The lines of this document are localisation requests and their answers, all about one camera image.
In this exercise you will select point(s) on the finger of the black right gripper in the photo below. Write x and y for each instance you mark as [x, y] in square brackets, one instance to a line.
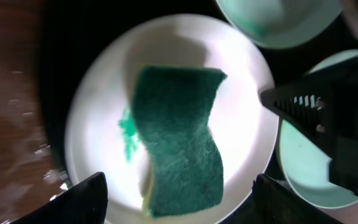
[307, 108]

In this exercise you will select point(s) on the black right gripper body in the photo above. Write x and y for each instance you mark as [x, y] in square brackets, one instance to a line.
[343, 169]

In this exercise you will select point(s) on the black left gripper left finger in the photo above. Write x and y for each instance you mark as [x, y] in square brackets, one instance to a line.
[85, 203]

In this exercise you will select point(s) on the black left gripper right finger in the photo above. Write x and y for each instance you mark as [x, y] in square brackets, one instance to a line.
[275, 204]

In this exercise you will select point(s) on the mint plate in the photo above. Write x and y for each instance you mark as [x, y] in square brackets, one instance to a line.
[280, 24]
[306, 169]

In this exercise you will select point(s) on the white plate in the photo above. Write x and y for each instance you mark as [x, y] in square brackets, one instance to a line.
[244, 131]

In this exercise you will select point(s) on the green yellow sponge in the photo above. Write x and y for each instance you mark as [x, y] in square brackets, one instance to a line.
[170, 110]

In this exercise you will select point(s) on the mint plate top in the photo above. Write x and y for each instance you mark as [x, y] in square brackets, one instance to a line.
[280, 24]

